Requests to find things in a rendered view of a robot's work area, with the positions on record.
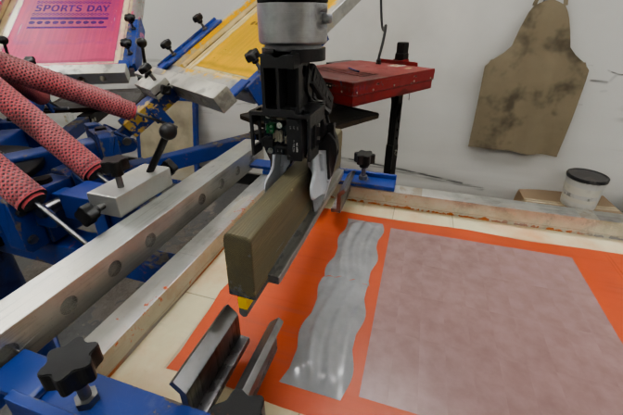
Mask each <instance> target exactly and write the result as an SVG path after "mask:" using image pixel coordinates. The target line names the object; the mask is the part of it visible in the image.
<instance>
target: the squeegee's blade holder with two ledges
mask: <svg viewBox="0 0 623 415"><path fill-rule="evenodd" d="M343 175H344V170H342V169H336V171H335V172H334V174H333V176H332V178H331V182H330V184H329V187H328V190H327V193H326V196H325V198H324V202H323V203H322V205H320V207H319V208H318V210H317V211H316V212H314V211H313V209H312V207H311V210H310V211H309V213H308V214H307V216H306V217H305V219H304V220H303V222H302V223H301V224H300V226H299V228H298V229H297V231H296V232H295V234H294V235H293V237H292V238H291V240H290V241H289V243H288V244H287V246H286V248H285V250H284V251H283V253H282V254H281V256H280V257H279V259H277V261H276V262H275V264H274V266H273V268H272V269H271V271H270V272H269V274H268V283H275V284H279V283H280V282H282V280H283V278H284V277H285V275H286V272H287V271H288V269H289V267H290V266H291V264H292V262H293V260H294V259H295V257H296V255H297V254H298V252H299V250H300V249H301V247H302V245H303V244H304V242H305V240H306V238H307V237H308V235H309V233H310V231H311V230H312V227H313V226H314V224H315V222H316V221H317V220H318V218H319V216H320V215H321V213H322V211H323V209H324V207H325V205H326V204H327V202H328V200H329V198H330V197H331V195H332V193H334V191H335V189H336V187H337V185H338V183H339V182H340V180H341V178H342V176H343Z"/></svg>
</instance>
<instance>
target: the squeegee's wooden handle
mask: <svg viewBox="0 0 623 415"><path fill-rule="evenodd" d="M336 133H337V138H338V142H339V153H338V157H337V163H336V165H335V169H334V172H335V171H336V169H340V163H341V147H342V131H341V130H340V129H337V128H336ZM334 172H333V174H334ZM311 180H312V172H311V170H310V169H309V167H308V163H307V158H304V159H303V160H302V161H295V162H294V163H293V164H292V165H291V166H290V168H289V169H288V170H287V171H286V172H285V173H284V174H283V175H282V176H281V177H280V178H279V179H278V180H277V181H276V182H275V183H274V184H273V185H272V186H271V187H270V188H269V189H268V190H267V191H266V192H265V193H264V194H263V195H262V196H261V197H260V199H259V200H258V201H257V202H256V203H255V204H254V205H253V206H252V207H251V208H250V209H249V210H248V211H247V212H246V213H245V214H244V215H243V216H242V217H241V218H240V219H239V220H238V221H237V222H236V223H235V224H234V225H233V226H232V227H231V228H230V229H229V231H228V232H227V233H226V234H225V235H224V237H223V246H224V254H225V262H226V269H227V278H228V285H229V294H231V295H235V296H241V297H244V298H248V299H251V300H257V299H258V297H259V296H260V294H261V292H262V290H263V289H264V287H265V285H266V284H267V282H268V274H269V272H270V271H271V269H272V268H273V266H274V264H275V262H276V261H277V259H279V257H280V256H281V254H282V253H283V251H284V250H285V248H286V246H287V244H288V243H289V241H290V240H291V238H292V237H293V235H294V234H295V232H296V231H297V229H298V228H299V226H300V224H301V223H302V222H303V220H304V219H305V217H306V216H307V214H308V213H309V211H310V210H311V208H312V200H311V197H310V184H311Z"/></svg>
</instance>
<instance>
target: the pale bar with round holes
mask: <svg viewBox="0 0 623 415"><path fill-rule="evenodd" d="M256 159H264V152H263V148H262V150H261V151H260V152H259V153H258V154H256V155H255V156H252V149H251V139H245V140H243V141H242V142H240V143H239V144H237V145H235V146H234V147H232V148H231V149H229V150H228V151H226V152H225V153H223V154H222V155H220V156H219V157H216V158H215V159H213V160H212V161H211V162H210V163H208V164H207V165H205V166H204V167H202V168H201V169H199V170H197V171H196V172H194V173H193V174H191V175H190V176H188V177H187V178H185V179H184V180H182V181H181V182H179V183H177V184H176V185H174V186H173V187H172V188H170V189H169V190H167V191H166V192H164V193H163V194H161V195H159V196H158V197H156V198H155V199H153V200H152V201H150V202H149V203H147V204H146V205H144V206H143V207H141V208H139V209H138V210H136V211H135V212H134V213H132V214H131V215H129V216H128V217H126V218H125V219H123V220H121V221H120V222H118V223H117V224H115V225H114V226H112V227H111V228H109V229H108V230H106V231H105V232H103V233H101V234H100V235H98V236H97V237H96V238H95V239H93V240H92V241H90V242H88V243H87V244H85V245H83V246H82V247H80V248H79V249H77V250H76V251H74V252H73V253H71V254H70V255H68V256H67V257H65V258H63V259H62V260H60V261H59V262H58V263H57V264H55V265H54V266H52V267H51V268H49V269H48V270H45V271H44V272H42V273H41V274H39V275H38V276H36V277H35V278H33V279H32V280H30V281H29V282H27V283H25V284H24V285H22V286H21V287H20V288H19V289H17V290H16V291H14V292H13V293H11V294H10V295H8V296H6V297H5V298H3V299H1V300H0V368H1V367H3V366H4V365H5V364H6V363H8V362H9V361H10V360H11V359H12V358H14V357H15V356H16V355H17V354H18V353H19V352H20V351H21V350H23V349H28V350H31V351H32V352H35V353H37V352H38V351H39V350H41V349H42V348H43V347H44V346H45V345H47V344H48V343H49V342H50V341H51V340H52V339H54V338H55V337H56V336H57V335H58V334H59V333H61V332H62V331H63V330H64V329H65V328H67V327H68V326H69V325H70V324H71V323H72V322H74V321H75V320H76V319H77V318H79V317H80V316H81V315H82V314H83V313H84V312H85V311H86V310H87V309H89V308H90V307H91V306H92V305H93V304H94V303H95V302H96V301H98V300H99V299H100V298H101V297H102V296H104V295H105V294H106V293H107V292H108V291H109V290H111V289H112V288H113V287H114V286H115V285H117V284H118V283H119V282H120V281H121V280H123V279H124V278H125V277H126V276H127V275H128V274H130V273H131V272H132V271H133V270H134V269H136V268H137V267H138V266H139V265H140V264H141V263H143V262H144V261H145V260H146V259H147V258H149V257H150V256H151V255H152V254H153V253H155V252H156V251H157V250H158V249H159V248H160V247H162V246H163V245H164V244H165V243H166V242H168V241H169V240H170V239H171V238H172V237H173V236H174V235H176V234H177V233H178V232H179V231H181V230H182V229H183V227H184V226H185V225H187V224H188V223H189V222H190V221H191V220H193V219H194V218H195V217H196V216H197V215H199V214H200V213H201V212H202V211H203V210H204V209H206V208H207V207H208V206H209V205H210V204H212V203H213V202H214V201H215V200H216V199H217V198H219V197H220V196H221V195H222V194H224V193H225V192H226V191H227V190H228V189H229V188H231V187H232V186H233V185H234V184H235V183H236V182H238V181H239V180H240V179H241V178H242V177H244V176H245V175H246V174H247V173H248V172H249V171H251V170H252V169H253V168H250V167H249V164H251V163H252V162H253V161H254V160H256Z"/></svg>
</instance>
